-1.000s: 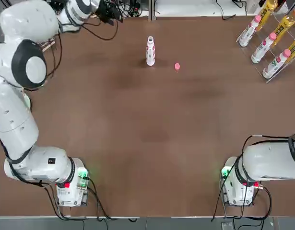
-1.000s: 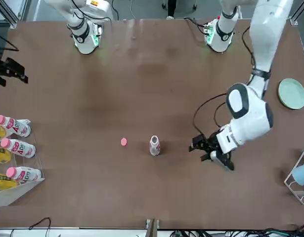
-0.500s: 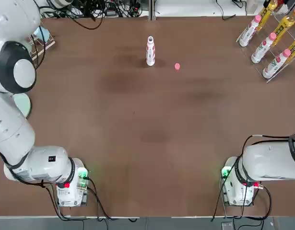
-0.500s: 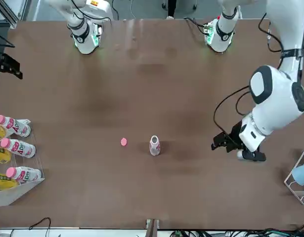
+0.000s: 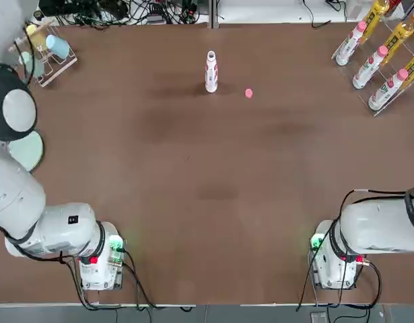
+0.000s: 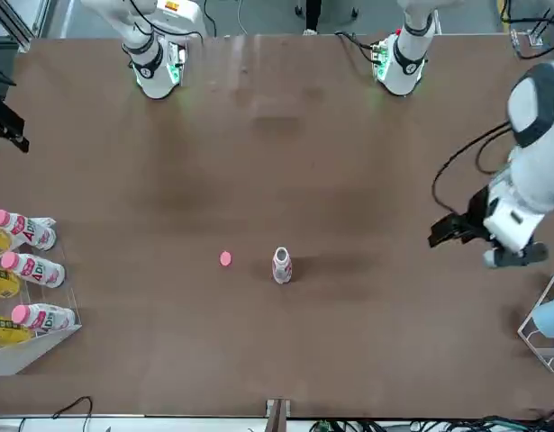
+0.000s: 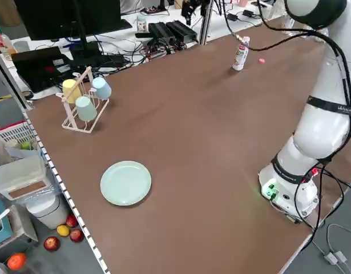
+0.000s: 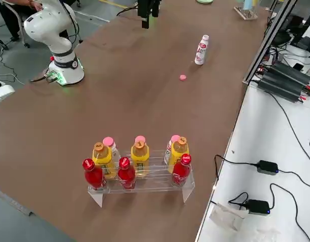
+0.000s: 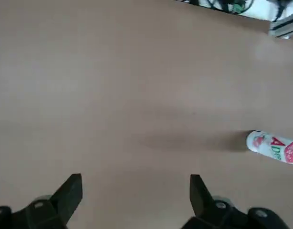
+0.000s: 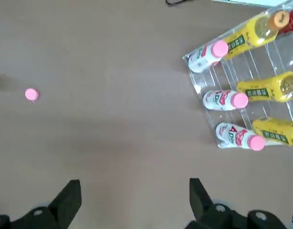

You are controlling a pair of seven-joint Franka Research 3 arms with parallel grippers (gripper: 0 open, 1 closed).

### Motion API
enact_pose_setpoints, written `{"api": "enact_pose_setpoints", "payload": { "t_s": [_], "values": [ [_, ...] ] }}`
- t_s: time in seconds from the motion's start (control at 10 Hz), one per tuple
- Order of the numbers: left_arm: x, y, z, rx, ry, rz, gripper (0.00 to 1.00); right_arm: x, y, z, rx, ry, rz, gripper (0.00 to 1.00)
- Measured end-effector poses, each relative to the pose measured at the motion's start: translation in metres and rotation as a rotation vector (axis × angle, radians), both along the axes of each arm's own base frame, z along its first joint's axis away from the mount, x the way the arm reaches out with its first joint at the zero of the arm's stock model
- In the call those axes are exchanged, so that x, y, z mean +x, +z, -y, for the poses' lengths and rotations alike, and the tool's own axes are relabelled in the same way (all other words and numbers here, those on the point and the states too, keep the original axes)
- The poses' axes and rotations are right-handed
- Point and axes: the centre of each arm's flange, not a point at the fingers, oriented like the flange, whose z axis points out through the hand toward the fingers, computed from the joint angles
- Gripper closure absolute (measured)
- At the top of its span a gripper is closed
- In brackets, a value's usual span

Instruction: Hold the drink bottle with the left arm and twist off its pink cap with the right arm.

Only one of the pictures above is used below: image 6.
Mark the white control box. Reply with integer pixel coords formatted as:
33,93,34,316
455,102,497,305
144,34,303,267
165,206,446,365
155,0,208,38

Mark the aluminium frame beam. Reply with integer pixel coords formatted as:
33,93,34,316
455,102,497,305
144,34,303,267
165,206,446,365
0,0,50,41

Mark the black adapter cable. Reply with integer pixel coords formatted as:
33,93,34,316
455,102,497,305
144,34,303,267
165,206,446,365
52,395,95,432

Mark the wire cup rack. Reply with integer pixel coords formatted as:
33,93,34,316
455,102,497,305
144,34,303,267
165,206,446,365
517,273,554,374

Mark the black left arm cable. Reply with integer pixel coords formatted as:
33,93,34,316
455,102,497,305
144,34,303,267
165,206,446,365
431,120,516,213

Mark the white side table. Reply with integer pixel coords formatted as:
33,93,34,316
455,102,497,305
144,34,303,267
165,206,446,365
0,417,268,432

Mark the person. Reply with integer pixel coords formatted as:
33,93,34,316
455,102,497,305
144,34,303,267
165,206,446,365
301,0,325,36

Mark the light blue cup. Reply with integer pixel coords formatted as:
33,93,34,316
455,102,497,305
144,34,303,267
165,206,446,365
531,296,554,340

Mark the black left base cable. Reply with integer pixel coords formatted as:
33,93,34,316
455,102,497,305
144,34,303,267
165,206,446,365
333,30,397,94

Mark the silver frame bracket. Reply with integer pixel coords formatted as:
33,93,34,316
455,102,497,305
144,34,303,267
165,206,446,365
510,27,546,49

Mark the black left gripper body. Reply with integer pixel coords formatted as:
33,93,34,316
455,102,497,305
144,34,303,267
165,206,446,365
465,184,493,244

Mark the aluminium frame post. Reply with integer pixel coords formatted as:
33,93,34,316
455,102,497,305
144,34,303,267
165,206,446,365
265,398,290,432

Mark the clear acrylic bottle shelf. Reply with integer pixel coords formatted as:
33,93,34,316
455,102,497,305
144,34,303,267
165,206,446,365
0,209,84,378

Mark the white bottle with pink cap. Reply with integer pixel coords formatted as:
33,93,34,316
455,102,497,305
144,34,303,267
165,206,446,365
0,209,58,252
0,251,66,289
10,303,77,333

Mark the white drink bottle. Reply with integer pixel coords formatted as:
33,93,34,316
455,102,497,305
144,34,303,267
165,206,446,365
271,246,294,285

